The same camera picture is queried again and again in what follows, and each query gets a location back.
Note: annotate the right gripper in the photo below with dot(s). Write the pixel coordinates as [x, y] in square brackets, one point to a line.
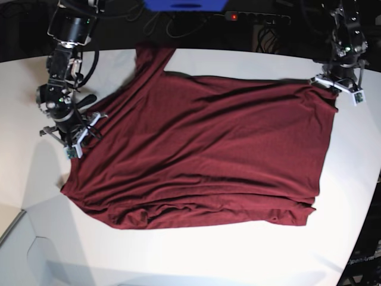
[74, 131]

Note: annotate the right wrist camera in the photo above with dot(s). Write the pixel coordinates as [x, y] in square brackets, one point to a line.
[74, 151]

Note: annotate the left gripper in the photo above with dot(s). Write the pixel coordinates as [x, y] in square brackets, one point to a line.
[343, 77]

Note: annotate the black power strip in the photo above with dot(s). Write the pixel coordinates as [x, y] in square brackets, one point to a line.
[258, 18]

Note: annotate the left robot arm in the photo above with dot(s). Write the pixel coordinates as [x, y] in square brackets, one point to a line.
[347, 40]

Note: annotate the blue box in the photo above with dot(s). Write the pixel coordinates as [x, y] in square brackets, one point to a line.
[185, 5]

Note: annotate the maroon t-shirt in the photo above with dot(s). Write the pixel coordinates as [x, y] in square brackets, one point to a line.
[183, 151]

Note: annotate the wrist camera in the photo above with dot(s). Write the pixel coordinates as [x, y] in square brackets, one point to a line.
[358, 97]
[74, 151]

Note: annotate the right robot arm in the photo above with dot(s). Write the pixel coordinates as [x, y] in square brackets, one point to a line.
[71, 26]

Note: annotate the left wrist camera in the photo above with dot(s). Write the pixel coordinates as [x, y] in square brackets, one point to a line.
[358, 97]

